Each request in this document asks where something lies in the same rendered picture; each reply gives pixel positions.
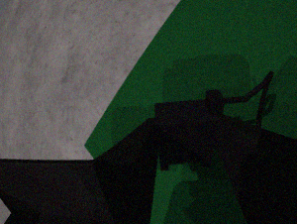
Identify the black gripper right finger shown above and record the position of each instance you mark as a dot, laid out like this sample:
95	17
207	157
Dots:
262	168

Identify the green circuit board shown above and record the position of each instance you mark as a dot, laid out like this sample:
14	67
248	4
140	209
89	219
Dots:
204	45

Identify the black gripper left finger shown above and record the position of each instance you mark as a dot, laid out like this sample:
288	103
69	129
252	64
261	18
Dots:
116	188

